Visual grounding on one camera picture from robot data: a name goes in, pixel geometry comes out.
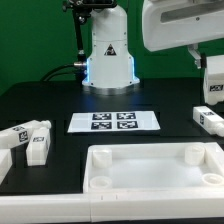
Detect black cables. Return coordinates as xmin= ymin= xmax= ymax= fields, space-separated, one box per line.
xmin=40 ymin=63 xmax=84 ymax=82

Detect white front rail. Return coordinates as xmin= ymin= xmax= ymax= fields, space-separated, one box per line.
xmin=0 ymin=189 xmax=224 ymax=224

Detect white block left edge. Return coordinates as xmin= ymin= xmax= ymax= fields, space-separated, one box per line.
xmin=0 ymin=149 xmax=12 ymax=184

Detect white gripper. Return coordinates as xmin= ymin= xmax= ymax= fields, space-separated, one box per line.
xmin=142 ymin=0 xmax=224 ymax=69

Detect black camera stand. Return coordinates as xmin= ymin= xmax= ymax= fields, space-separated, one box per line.
xmin=62 ymin=0 xmax=117 ymax=81

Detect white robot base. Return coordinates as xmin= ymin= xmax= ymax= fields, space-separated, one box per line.
xmin=82 ymin=5 xmax=140 ymax=95

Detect white marker sheet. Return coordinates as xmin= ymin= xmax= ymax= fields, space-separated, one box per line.
xmin=68 ymin=111 xmax=160 ymax=133

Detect white desk tabletop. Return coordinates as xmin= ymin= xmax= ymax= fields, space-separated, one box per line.
xmin=83 ymin=142 xmax=224 ymax=193

